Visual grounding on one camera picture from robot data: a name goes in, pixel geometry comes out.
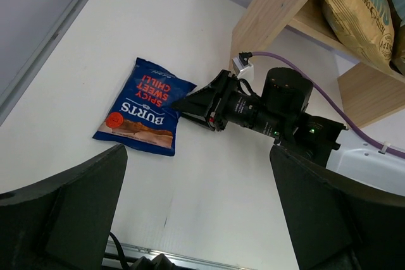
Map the wooden two-tier shelf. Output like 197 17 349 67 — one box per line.
230 0 404 127

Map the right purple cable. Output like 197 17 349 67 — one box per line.
249 51 405 159

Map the yellow kettle chips bag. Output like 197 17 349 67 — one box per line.
323 0 395 75

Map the aluminium mounting rail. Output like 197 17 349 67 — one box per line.
102 240 247 269

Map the blue Burts bag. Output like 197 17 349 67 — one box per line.
93 58 196 157

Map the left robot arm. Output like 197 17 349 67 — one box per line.
1 145 404 269

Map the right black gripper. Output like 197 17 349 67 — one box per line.
170 70 278 139

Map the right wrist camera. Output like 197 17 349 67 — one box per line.
232 52 254 82

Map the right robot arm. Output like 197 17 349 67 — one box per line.
171 67 404 195

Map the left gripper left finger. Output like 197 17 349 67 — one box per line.
1 144 128 269

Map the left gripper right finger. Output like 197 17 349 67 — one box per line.
270 146 404 269

